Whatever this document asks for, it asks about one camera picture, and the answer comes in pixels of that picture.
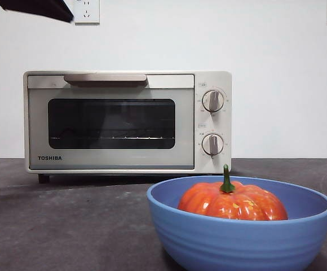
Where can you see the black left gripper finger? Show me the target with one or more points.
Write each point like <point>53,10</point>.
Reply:
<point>39,8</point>

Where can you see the orange pumpkin with green stem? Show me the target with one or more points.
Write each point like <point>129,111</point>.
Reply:
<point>225,206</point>

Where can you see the blue ribbed bowl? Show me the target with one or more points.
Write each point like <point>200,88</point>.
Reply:
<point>236,245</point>

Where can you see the white Toshiba toaster oven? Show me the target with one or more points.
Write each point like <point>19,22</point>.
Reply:
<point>208,79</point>

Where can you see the white oven knob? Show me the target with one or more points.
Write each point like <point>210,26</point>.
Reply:
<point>213,144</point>
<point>213,101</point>

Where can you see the white wall socket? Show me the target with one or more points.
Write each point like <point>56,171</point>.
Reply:
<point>86,12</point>

